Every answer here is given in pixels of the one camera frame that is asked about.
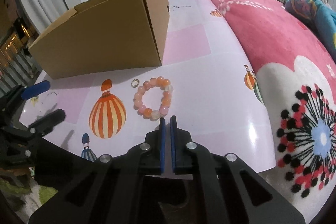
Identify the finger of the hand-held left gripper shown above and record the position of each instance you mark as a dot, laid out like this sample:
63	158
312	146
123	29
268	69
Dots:
48	120
36	88

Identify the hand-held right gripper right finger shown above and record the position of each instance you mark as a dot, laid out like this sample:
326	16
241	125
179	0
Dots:
173	150

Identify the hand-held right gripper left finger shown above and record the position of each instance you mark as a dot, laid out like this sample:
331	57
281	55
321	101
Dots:
162	150

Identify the brown cardboard box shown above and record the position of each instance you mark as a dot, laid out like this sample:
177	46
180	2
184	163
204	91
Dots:
105	37

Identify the green rug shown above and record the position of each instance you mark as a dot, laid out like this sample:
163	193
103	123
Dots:
47	193

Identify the pink floral blanket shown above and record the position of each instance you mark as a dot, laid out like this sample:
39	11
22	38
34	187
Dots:
262	29

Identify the blue cartoon blanket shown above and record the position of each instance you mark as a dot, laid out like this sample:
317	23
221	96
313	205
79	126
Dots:
302	6

